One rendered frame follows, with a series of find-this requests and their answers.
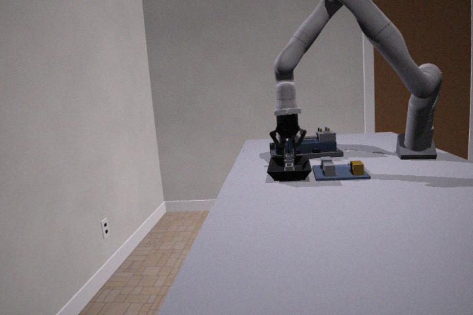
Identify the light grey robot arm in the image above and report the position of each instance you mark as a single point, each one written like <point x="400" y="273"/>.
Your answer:
<point x="423" y="81"/>

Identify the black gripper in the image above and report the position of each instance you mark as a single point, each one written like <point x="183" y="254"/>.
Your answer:
<point x="287" y="127"/>

